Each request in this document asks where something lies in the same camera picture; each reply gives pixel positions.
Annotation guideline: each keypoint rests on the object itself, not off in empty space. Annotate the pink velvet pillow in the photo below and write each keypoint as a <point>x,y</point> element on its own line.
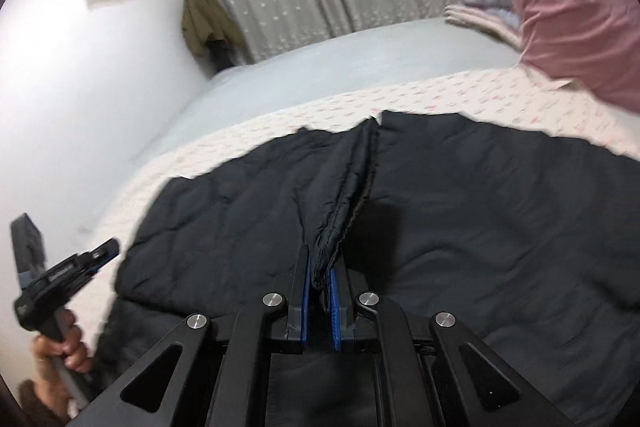
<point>565,1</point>

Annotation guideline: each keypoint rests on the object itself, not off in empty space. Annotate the left hand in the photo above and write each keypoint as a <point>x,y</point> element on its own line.
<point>48,384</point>

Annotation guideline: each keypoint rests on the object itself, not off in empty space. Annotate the folded blankets stack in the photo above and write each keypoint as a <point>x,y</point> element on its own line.
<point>496,18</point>

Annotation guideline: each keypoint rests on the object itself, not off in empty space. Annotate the light grey fleece blanket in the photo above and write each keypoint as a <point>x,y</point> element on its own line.
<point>377,57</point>

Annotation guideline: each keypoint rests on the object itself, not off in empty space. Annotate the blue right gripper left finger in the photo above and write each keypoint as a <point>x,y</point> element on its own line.
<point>298,302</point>

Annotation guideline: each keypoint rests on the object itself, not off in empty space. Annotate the cherry print white sheet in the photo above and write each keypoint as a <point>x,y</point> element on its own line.
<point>516,97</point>

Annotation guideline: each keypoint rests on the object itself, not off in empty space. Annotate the olive green hanging jacket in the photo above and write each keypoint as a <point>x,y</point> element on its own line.
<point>209,31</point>

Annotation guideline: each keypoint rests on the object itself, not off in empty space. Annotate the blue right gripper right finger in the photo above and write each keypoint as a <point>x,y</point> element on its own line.
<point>345,286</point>

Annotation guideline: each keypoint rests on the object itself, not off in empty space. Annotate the black puffer jacket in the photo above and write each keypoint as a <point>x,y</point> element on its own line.
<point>532,241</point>

